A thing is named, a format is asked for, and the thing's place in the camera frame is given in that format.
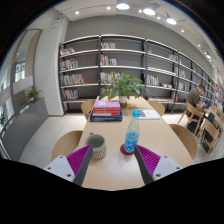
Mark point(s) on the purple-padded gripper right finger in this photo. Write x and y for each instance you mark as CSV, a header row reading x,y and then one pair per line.
x,y
152,166

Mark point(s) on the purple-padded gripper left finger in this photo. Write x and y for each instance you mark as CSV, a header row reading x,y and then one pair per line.
x,y
72,167

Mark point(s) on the clear water bottle blue label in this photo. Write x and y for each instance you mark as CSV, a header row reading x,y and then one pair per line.
x,y
132,133

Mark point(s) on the wooden chair near left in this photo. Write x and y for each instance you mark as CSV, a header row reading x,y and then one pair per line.
x,y
66,144

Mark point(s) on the grey patterned ceramic mug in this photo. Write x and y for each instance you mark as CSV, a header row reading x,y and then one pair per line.
x,y
98,143

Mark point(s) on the round red coaster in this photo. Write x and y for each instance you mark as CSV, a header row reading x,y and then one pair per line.
x,y
124,152

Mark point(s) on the wooden chair near right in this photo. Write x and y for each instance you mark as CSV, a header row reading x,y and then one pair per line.
x,y
182,144

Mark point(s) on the blue bottom book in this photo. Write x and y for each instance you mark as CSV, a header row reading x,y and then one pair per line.
x,y
97,118

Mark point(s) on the open magazine on table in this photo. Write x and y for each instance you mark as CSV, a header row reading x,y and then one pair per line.
x,y
149,115

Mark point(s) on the wooden chair far right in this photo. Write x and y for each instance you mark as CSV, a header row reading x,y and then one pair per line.
x,y
158,107

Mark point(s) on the wooden chair far left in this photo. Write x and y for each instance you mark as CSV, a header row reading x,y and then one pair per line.
x,y
87,106

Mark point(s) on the wooden folding chair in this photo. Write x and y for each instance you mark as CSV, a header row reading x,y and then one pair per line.
x,y
193,115
210,134

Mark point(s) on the red middle book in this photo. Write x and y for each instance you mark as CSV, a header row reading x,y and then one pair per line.
x,y
106,111

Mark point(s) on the pink top book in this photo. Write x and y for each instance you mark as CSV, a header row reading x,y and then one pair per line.
x,y
106,104

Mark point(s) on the seated person in brown shirt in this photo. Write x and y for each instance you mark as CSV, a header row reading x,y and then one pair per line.
x,y
194,99

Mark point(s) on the potted plant on ledge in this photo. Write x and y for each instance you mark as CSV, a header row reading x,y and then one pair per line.
x,y
33,95

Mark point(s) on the potted green plant on table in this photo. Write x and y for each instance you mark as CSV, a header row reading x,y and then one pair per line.
x,y
123,88

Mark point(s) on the potted plant near window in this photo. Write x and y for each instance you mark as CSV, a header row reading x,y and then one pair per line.
x,y
3,119

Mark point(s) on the large grey bookshelf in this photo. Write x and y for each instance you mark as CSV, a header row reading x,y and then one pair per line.
x,y
87,64

